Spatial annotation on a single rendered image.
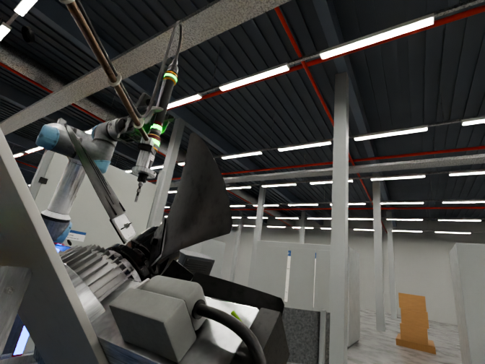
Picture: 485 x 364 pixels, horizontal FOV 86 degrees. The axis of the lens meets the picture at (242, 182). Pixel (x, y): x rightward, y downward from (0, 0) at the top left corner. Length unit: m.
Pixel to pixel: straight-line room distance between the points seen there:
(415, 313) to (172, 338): 8.17
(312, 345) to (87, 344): 2.28
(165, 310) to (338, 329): 4.51
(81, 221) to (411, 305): 7.63
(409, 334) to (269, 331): 8.14
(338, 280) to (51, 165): 4.14
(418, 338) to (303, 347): 6.08
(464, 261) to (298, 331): 4.41
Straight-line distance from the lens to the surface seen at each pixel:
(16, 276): 0.50
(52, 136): 1.02
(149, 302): 0.38
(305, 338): 2.59
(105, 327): 0.49
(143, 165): 0.79
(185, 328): 0.37
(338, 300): 4.77
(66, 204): 1.43
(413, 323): 8.44
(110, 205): 0.67
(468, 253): 6.42
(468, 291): 6.36
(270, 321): 0.38
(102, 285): 0.55
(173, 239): 0.56
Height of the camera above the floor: 1.19
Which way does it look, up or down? 19 degrees up
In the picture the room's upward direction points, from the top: 8 degrees clockwise
